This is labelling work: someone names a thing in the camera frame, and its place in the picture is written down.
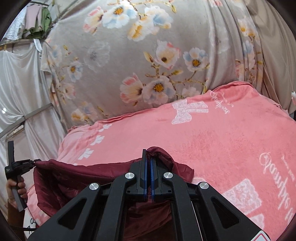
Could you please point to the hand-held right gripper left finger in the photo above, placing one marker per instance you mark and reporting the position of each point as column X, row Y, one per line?
column 144, row 183

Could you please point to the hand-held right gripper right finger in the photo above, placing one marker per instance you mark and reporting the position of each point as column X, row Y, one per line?
column 152, row 183

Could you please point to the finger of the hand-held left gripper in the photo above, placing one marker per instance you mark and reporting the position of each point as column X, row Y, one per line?
column 35, row 162

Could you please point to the maroon puffer jacket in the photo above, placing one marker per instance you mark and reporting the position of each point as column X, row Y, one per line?
column 69, row 180

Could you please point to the person's left forearm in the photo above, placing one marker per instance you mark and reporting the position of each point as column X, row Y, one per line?
column 15, row 220

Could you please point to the person's left hand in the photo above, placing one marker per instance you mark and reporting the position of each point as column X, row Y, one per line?
column 22, row 186

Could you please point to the grey curtain tieback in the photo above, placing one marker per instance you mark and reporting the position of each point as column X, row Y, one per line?
column 39, row 111

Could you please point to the pink printed blanket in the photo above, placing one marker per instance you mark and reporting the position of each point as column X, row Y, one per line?
column 208, row 139

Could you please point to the white satin curtain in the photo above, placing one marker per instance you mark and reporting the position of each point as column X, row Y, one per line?
column 23, row 81

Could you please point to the grey floral sheet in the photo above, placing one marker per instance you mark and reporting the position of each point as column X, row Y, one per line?
column 115, row 69

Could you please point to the green hanging garment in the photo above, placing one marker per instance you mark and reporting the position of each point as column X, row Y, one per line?
column 46, row 20

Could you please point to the pink hanging garment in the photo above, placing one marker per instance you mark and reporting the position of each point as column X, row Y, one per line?
column 33, row 16

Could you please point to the beige curtain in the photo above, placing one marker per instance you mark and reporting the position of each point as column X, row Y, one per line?
column 272, row 58

